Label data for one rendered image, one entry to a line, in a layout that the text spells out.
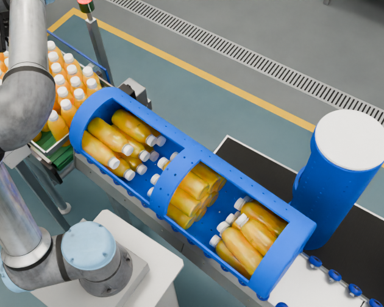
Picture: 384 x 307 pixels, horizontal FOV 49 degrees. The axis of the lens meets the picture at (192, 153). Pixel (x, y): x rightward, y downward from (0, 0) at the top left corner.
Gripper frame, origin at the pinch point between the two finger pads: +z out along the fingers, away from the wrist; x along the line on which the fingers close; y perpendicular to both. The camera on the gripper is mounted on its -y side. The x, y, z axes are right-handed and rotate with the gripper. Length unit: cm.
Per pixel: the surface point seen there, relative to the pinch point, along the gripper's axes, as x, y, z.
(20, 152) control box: 12.4, -13.1, 42.0
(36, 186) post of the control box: 18, -13, 79
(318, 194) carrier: -105, -27, 65
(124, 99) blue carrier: -29.1, -1.5, 25.8
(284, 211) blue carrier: -79, -47, 19
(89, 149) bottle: -15.7, -17.1, 33.4
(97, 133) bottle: -18.6, -11.0, 32.6
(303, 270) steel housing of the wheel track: -89, -61, 46
